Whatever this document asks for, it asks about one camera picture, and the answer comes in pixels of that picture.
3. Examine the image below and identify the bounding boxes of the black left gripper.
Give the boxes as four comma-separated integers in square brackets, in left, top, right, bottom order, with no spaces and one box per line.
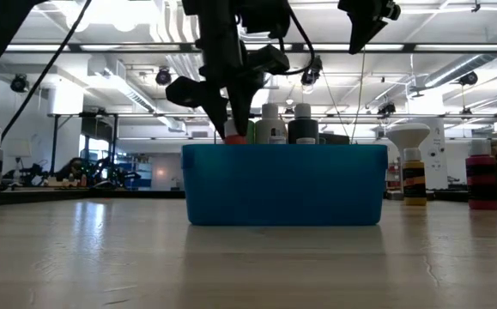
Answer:
[165,0,292,139]

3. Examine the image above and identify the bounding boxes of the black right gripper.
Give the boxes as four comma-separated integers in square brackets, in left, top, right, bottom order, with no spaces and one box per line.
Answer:
[337,0,402,56]

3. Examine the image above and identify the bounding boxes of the large green paint bottle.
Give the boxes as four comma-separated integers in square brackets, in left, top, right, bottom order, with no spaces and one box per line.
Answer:
[245,119,257,145]

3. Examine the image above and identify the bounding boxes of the large grey-blue paint bottle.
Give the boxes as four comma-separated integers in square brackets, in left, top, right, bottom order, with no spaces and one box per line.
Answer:
[288,102,320,145]

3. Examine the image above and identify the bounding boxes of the small dark red paint bottle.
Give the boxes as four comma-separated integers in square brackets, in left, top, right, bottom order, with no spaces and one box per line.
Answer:
[464,139,497,211]

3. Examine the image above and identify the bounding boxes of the small yellow ochre paint bottle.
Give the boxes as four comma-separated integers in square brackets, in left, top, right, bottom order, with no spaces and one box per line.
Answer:
[402,148,427,207]

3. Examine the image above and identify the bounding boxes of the teal plastic bin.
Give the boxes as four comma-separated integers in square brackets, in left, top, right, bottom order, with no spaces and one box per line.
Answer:
[180,143,390,227]

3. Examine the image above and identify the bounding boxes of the white flood light bulb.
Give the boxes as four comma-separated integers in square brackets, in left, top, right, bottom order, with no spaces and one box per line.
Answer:
[385,122,432,164]

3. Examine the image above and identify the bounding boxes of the white desk lamp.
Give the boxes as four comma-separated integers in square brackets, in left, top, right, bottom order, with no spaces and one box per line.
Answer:
[6,136,33,185]

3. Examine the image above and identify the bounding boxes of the black left wrist camera cable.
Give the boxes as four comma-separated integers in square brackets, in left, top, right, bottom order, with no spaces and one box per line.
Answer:
[276,2,317,77]

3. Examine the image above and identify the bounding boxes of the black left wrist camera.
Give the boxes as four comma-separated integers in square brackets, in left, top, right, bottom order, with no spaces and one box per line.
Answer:
[237,0,292,39]

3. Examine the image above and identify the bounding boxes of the thick black hanging cable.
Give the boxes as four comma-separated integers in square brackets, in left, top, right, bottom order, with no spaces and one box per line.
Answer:
[0,0,94,142]

